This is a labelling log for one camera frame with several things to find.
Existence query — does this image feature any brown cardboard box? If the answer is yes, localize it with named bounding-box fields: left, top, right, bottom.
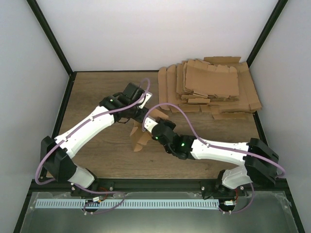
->
left=130, top=108, right=169, bottom=152

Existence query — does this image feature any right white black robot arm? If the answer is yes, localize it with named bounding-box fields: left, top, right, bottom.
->
left=144, top=117, right=279, bottom=196

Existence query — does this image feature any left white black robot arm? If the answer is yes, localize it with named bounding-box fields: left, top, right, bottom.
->
left=35, top=83, right=152, bottom=196

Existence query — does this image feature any stack of flat cardboard blanks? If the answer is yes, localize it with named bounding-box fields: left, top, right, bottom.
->
left=157, top=56, right=262, bottom=119

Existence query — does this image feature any clear plastic sheet cover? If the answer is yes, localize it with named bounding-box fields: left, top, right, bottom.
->
left=15, top=191, right=298, bottom=233

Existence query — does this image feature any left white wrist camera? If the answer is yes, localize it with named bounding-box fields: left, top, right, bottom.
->
left=138, top=92, right=153, bottom=109

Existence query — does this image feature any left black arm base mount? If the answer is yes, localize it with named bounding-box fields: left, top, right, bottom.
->
left=71, top=184, right=114, bottom=198

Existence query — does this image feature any light blue slotted cable duct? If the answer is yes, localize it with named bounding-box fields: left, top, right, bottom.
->
left=35, top=199, right=219, bottom=210

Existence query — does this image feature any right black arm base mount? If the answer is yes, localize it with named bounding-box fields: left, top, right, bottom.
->
left=200, top=179, right=245, bottom=199

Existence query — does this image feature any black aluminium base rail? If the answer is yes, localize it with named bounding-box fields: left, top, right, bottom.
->
left=29, top=178, right=289, bottom=193

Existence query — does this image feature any black frame post left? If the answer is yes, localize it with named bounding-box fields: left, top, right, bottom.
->
left=26, top=0, right=73, bottom=76

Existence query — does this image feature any black frame post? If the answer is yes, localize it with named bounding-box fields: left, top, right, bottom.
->
left=26, top=0, right=73, bottom=76
left=246, top=0, right=288, bottom=67

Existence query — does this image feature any black frame post right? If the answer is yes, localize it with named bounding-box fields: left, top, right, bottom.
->
left=246, top=0, right=288, bottom=67

